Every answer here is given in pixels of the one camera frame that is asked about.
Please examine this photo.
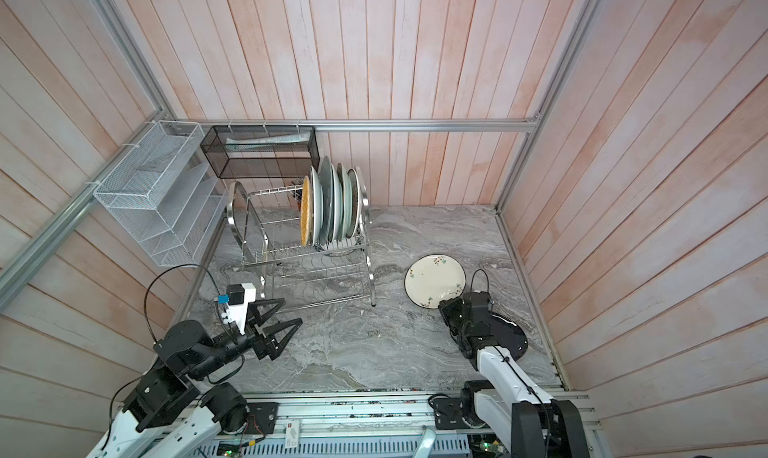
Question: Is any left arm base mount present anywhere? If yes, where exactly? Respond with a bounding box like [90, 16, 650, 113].
[193, 400, 280, 437]

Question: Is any black mesh wall basket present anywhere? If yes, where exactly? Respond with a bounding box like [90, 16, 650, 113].
[201, 124, 321, 179]

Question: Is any white green clover plate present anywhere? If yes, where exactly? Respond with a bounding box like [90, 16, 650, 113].
[337, 163, 353, 238]

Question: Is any light blue flower plate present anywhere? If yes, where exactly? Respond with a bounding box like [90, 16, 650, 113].
[347, 166, 362, 238]

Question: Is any aluminium front rail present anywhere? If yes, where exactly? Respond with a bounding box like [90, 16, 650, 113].
[110, 389, 604, 458]

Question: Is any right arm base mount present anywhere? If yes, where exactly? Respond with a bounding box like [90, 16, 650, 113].
[427, 393, 484, 430]

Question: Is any cream floral plate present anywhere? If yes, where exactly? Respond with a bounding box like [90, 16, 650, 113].
[404, 254, 466, 309]

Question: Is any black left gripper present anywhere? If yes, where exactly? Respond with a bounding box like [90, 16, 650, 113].
[188, 297, 303, 380]

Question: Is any green rim lettered plate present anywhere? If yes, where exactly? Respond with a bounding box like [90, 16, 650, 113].
[322, 237, 360, 257]

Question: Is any black round plate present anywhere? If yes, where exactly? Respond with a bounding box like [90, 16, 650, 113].
[490, 312, 529, 361]

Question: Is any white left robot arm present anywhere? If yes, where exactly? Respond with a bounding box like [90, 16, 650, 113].
[90, 295, 303, 457]

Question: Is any white wire mesh shelf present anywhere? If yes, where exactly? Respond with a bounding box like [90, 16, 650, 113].
[94, 121, 228, 267]

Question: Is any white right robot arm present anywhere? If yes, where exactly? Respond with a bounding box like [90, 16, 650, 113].
[438, 292, 590, 457]

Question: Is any orange sunburst plate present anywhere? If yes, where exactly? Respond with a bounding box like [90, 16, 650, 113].
[310, 168, 324, 246]
[354, 166, 371, 231]

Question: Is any yellow woven coaster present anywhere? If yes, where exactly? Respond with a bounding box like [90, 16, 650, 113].
[300, 175, 312, 246]

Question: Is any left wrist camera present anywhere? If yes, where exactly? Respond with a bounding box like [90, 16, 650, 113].
[217, 283, 257, 335]

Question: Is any stainless steel dish rack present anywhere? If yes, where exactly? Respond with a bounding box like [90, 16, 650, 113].
[226, 181, 378, 311]

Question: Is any large teal plate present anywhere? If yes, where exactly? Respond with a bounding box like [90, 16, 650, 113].
[319, 156, 341, 244]

